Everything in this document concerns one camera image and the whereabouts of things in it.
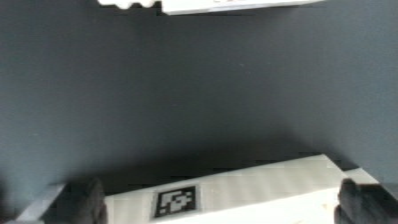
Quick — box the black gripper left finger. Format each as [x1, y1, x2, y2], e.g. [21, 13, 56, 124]
[15, 178, 109, 224]

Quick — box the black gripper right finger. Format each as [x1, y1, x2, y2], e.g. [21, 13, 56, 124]
[333, 179, 398, 224]

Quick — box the white table leg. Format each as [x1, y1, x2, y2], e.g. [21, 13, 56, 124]
[104, 155, 376, 224]

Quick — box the white square table top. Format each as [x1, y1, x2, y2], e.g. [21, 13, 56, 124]
[95, 0, 323, 15]

